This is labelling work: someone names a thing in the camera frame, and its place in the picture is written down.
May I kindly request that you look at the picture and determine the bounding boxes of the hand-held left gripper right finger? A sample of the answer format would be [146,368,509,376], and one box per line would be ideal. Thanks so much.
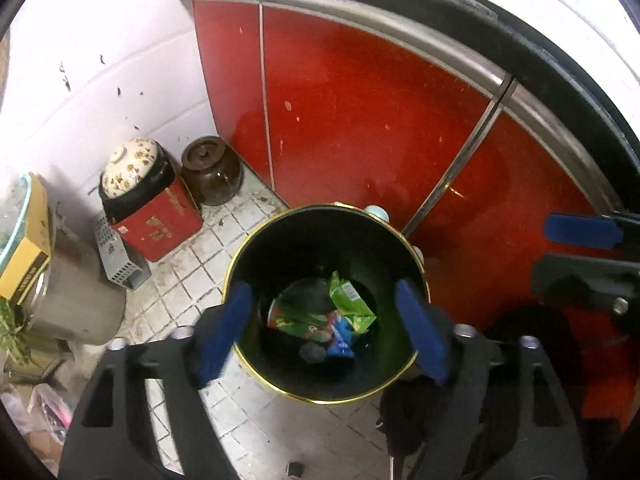
[392,280,588,480]

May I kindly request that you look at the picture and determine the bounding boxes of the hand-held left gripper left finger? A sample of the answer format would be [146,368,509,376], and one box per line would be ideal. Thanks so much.
[60,282,253,480]

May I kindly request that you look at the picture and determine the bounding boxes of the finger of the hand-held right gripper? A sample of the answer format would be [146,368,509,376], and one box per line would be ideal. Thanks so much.
[531,254,640,330]
[545,211,640,252]

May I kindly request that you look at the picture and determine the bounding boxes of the black gold-rimmed trash bin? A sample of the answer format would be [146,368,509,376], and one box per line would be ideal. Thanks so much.
[222,202,431,406]

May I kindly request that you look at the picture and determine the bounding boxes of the green crumpled wrapper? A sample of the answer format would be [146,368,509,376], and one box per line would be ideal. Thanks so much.
[267,292,341,339]

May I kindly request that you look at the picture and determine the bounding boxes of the blue crumpled wrapper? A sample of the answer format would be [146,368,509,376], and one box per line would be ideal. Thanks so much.
[327,317,359,359]

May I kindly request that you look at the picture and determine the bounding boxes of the green snack packet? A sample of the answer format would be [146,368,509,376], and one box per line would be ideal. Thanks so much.
[327,270,377,334]

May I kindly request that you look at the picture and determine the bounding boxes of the orange cloth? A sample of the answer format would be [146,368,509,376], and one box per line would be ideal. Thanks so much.
[561,306,640,433]

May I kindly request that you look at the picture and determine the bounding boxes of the dark grey crumpled scrap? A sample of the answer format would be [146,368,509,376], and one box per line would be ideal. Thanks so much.
[299,342,327,364]

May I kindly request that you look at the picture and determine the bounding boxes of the red printed box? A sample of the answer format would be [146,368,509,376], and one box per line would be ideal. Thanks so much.
[110,177,204,264]

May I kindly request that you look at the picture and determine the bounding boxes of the steel cabinet divider strip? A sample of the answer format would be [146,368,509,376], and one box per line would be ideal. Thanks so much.
[404,74,517,241]

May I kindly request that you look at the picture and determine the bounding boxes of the steel pot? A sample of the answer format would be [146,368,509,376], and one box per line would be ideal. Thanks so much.
[29,229,127,347]

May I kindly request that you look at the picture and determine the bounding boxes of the black clay pot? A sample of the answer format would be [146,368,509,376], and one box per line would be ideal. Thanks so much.
[98,156,177,224]

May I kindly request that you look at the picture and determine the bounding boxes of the brown glazed jar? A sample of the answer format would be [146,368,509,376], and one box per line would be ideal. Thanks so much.
[180,135,245,207]

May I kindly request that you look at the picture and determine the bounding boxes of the floral ceramic lid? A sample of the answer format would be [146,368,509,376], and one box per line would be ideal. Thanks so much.
[101,137,164,199]

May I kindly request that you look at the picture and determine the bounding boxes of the pink plastic bag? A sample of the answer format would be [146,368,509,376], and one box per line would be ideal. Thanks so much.
[26,384,75,443]

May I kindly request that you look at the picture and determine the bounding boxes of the yellow cardboard box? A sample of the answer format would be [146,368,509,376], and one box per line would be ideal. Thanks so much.
[0,172,54,304]

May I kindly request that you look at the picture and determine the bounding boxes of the green leafy vegetables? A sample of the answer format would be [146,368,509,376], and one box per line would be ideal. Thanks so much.
[0,299,32,367]

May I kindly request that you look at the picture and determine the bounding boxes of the wide red cabinet door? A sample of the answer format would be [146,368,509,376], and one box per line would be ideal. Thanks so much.
[260,4,495,241]

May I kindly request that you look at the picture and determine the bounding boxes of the clear bowl with teal rim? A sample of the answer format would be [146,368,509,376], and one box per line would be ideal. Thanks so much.
[0,166,37,267]

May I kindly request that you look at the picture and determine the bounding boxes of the narrow red cabinet door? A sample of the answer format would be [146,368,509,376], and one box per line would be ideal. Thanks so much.
[192,0,274,187]

